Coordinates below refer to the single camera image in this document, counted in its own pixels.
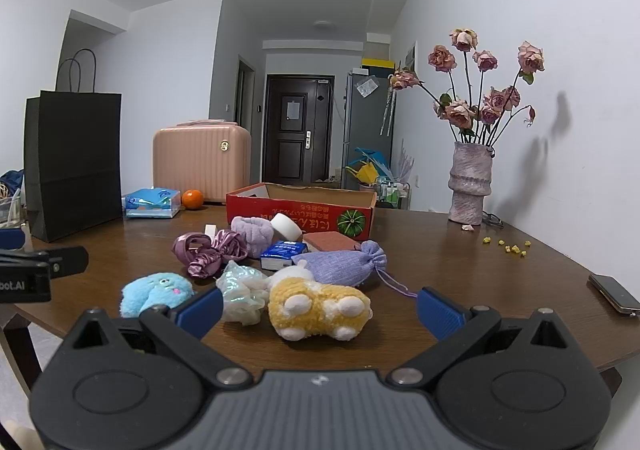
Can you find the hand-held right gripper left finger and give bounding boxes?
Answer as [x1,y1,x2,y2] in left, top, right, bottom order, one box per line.
[62,286,254,392]

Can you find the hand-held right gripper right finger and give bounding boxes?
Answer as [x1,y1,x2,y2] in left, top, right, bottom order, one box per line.
[387,286,577,392]

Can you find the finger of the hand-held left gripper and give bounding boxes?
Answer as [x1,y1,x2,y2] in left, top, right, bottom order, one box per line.
[0,245,90,277]
[0,228,34,256]

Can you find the iridescent white scrunchie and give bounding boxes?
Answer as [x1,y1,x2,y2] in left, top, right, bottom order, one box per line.
[215,260,271,326]

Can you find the blue plush toy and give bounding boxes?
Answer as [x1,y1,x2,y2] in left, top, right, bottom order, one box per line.
[118,272,196,319]

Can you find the purple satin scrunchie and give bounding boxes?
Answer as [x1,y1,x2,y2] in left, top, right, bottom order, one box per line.
[172,230,250,280]

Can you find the small blue carton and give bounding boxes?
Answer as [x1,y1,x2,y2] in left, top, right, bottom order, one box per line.
[259,239,309,272]

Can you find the yellow plush toy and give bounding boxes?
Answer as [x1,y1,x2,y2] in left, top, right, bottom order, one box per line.
[267,260,374,342]

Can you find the lavender drawstring pouch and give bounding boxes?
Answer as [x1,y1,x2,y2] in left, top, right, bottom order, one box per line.
[292,239,419,299]

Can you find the white foam cylinder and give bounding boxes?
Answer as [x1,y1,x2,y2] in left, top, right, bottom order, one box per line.
[270,212,303,241]

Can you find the pink and yellow sponge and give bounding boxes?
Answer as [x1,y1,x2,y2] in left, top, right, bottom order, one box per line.
[302,231,362,255]

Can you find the red cardboard box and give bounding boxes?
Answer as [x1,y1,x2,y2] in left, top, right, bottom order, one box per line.
[225,182,378,242]

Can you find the clear plastic container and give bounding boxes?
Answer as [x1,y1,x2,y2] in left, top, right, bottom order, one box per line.
[0,194,23,227]

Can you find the black paper bag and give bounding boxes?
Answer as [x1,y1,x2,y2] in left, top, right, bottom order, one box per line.
[24,49,123,244]

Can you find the scattered yellow crumbs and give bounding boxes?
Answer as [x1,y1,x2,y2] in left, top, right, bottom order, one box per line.
[481,236,532,257]

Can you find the blue tissue pack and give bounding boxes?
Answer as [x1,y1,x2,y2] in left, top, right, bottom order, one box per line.
[122,187,182,220]

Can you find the pink textured vase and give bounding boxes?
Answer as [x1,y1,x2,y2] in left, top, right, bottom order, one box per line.
[447,140,495,225]

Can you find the pink ribbed suitcase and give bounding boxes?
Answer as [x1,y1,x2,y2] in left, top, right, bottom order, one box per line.
[152,119,252,205]

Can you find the blue folding rack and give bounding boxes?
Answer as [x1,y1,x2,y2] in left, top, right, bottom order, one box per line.
[354,146,396,176]

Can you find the black smartphone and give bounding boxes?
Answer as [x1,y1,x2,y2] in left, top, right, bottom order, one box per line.
[587,273,640,315]

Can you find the dark brown door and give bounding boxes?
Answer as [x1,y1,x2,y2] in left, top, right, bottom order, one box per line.
[263,73,335,185]

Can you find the grey refrigerator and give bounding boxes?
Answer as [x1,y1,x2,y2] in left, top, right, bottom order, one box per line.
[342,70,396,191]

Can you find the dried pink rose bouquet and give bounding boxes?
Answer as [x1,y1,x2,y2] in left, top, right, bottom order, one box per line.
[389,27,546,147]

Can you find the folded clear umbrella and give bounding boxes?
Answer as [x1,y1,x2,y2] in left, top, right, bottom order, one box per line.
[379,79,399,137]

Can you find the yellow box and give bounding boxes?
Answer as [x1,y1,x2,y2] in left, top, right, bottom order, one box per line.
[360,57,396,74]

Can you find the wire cart with bottles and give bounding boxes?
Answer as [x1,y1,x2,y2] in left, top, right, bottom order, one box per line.
[377,174,412,210]

